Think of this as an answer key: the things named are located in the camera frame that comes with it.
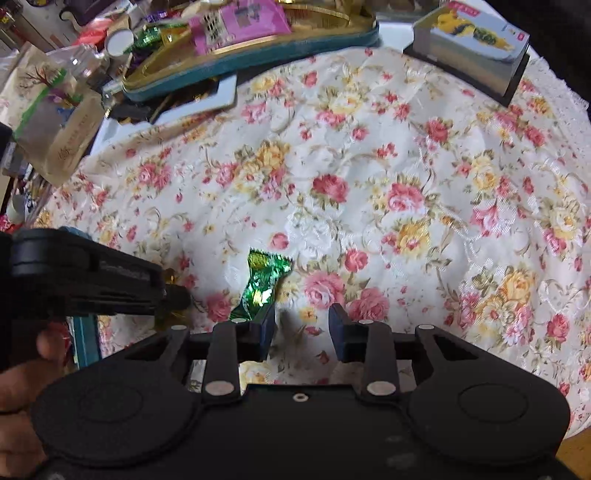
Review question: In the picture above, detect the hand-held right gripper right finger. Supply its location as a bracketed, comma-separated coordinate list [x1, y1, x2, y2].
[329, 303, 504, 401]

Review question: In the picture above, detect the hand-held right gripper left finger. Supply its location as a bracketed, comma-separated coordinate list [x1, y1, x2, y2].
[122, 305, 277, 401]

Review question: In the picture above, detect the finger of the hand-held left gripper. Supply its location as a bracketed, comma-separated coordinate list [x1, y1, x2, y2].
[95, 251, 191, 319]

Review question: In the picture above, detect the gold foil candy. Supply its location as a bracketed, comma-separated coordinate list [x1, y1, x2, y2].
[154, 269, 190, 326]

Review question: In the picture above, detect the green foil candy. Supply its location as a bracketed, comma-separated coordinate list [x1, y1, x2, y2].
[229, 248, 294, 324]

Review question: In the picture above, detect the teal tin tray gold inside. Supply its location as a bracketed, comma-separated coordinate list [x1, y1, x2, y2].
[60, 225, 103, 370]

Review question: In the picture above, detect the person's left hand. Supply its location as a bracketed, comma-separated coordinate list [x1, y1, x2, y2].
[0, 330, 69, 478]

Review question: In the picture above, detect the brown paper bag tree print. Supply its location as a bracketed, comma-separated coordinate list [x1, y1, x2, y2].
[0, 44, 105, 185]

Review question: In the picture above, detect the floral tablecloth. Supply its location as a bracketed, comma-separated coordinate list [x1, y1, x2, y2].
[28, 46, 591, 439]

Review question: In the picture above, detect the white flat board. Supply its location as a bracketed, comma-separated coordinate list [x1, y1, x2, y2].
[92, 74, 238, 158]

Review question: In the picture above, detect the small clear glass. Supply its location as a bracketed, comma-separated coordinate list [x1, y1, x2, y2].
[60, 44, 105, 86]

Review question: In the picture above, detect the pile of foil candies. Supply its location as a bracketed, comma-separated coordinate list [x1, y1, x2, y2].
[134, 9, 192, 51]

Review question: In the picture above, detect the teal heart-shaped tin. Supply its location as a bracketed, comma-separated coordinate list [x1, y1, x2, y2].
[122, 0, 382, 103]

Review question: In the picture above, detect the pink snack packet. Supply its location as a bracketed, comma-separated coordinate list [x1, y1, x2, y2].
[189, 0, 293, 56]

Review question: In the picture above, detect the yellow print box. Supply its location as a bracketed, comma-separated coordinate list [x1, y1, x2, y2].
[404, 0, 532, 108]

